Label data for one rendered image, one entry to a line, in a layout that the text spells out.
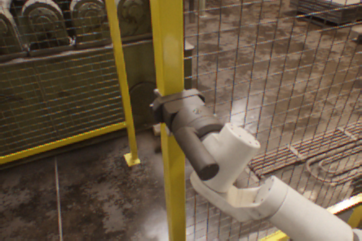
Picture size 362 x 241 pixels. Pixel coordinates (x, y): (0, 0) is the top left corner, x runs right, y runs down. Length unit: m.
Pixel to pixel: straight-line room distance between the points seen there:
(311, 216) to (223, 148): 0.16
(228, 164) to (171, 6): 0.30
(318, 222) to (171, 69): 0.37
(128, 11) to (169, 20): 1.84
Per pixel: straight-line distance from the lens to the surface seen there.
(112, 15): 1.87
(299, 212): 0.48
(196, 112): 0.51
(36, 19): 2.32
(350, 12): 6.04
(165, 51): 0.56
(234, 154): 0.44
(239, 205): 0.47
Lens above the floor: 1.77
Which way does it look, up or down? 34 degrees down
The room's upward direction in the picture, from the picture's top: 1 degrees counter-clockwise
